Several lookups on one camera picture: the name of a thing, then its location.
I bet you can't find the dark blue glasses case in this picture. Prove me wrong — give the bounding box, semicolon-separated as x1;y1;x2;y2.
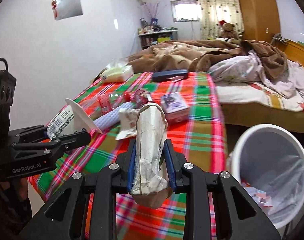
151;69;189;82

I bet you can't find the white foam fruit net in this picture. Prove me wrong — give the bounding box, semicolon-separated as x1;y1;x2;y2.
93;102;134;132

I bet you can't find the green white tissue pack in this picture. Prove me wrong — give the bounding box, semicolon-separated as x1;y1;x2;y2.
99;58;134;83

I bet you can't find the white round trash bin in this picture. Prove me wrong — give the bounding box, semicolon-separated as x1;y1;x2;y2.
226;124;304;229

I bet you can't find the small bright window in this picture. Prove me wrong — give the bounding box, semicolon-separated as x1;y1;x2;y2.
171;0;202;22

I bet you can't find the brown fleece blanket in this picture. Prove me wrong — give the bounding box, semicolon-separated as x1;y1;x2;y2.
127;40;287;80

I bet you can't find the printed paper snack wrapper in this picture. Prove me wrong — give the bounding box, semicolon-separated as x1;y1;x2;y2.
115;108;139;140

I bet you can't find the purple white milk carton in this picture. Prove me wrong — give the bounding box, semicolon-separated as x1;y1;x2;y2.
161;92;190;124

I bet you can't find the beige paper bag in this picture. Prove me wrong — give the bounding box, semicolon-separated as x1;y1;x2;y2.
130;103;172;209

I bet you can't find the plaid red green cloth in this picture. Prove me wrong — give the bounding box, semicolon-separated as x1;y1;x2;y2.
27;71;229;240

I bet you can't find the wall mirror panel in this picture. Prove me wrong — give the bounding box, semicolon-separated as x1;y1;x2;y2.
51;0;83;21

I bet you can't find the wooden wardrobe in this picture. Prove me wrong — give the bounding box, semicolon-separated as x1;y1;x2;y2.
239;0;281;42

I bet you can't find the vase with dry branches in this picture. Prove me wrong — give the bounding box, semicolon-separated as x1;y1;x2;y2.
142;2;160;26

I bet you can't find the teddy bear santa hat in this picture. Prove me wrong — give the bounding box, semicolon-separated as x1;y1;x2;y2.
219;20;240;41

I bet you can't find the patterned window curtain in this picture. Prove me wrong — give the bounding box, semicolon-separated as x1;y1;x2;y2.
198;0;244;40

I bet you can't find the wooden headboard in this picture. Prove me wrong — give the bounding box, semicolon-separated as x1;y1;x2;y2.
274;40;304;67

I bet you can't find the clear plastic bottle red label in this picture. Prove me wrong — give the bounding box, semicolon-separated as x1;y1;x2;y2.
84;93;131;118

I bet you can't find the red metallic can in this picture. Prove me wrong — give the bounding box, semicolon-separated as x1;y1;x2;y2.
130;88;153;109

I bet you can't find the white yogurt cup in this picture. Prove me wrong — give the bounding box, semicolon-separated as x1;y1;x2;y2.
47;98;102;140

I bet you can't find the white shelf with items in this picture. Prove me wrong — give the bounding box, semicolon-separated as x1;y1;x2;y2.
138;29;178;49

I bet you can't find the mattress with floral sheet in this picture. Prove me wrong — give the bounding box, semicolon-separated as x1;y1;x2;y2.
215;81;304;133

